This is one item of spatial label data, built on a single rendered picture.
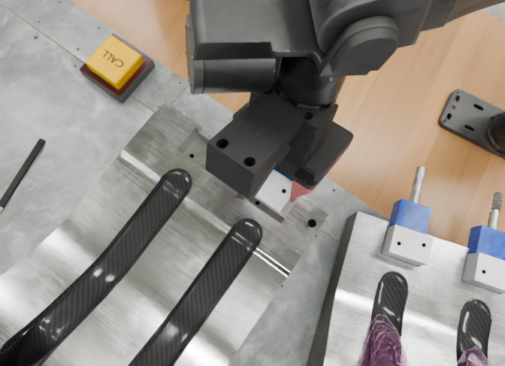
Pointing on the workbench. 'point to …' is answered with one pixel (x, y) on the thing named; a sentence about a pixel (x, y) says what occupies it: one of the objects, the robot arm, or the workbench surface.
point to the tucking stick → (21, 173)
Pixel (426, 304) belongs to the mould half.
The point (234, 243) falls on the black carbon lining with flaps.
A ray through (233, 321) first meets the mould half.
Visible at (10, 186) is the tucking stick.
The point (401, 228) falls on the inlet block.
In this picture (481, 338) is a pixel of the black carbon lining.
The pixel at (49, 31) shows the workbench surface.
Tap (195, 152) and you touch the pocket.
